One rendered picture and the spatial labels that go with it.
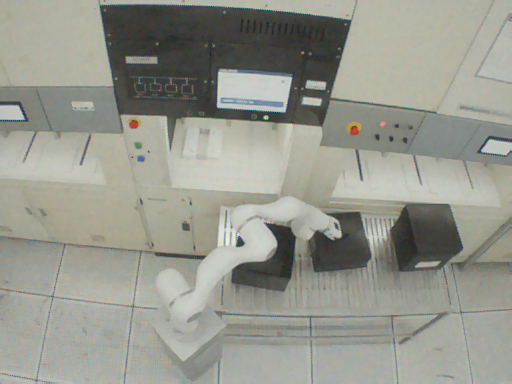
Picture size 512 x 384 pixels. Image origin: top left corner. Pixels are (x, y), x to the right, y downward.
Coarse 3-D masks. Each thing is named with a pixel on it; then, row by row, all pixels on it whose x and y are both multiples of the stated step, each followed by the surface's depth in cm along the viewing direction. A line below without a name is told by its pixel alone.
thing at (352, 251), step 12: (336, 216) 217; (348, 216) 218; (360, 216) 218; (348, 228) 213; (360, 228) 214; (312, 240) 213; (324, 240) 208; (348, 240) 209; (360, 240) 210; (312, 252) 213; (324, 252) 204; (336, 252) 205; (348, 252) 205; (360, 252) 206; (324, 264) 203; (336, 264) 205; (348, 264) 207; (360, 264) 209
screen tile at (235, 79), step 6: (222, 78) 156; (228, 78) 156; (234, 78) 156; (240, 78) 156; (252, 78) 156; (246, 84) 159; (252, 84) 159; (222, 90) 161; (228, 90) 161; (234, 90) 161; (240, 90) 161; (246, 90) 161; (246, 96) 164
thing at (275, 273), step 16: (272, 224) 203; (240, 240) 215; (288, 240) 213; (272, 256) 211; (288, 256) 212; (240, 272) 189; (256, 272) 204; (272, 272) 206; (288, 272) 201; (272, 288) 199
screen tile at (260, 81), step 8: (256, 80) 157; (264, 80) 157; (272, 80) 157; (280, 80) 157; (288, 80) 156; (256, 88) 160; (280, 88) 160; (256, 96) 164; (264, 96) 164; (272, 96) 164; (280, 96) 164
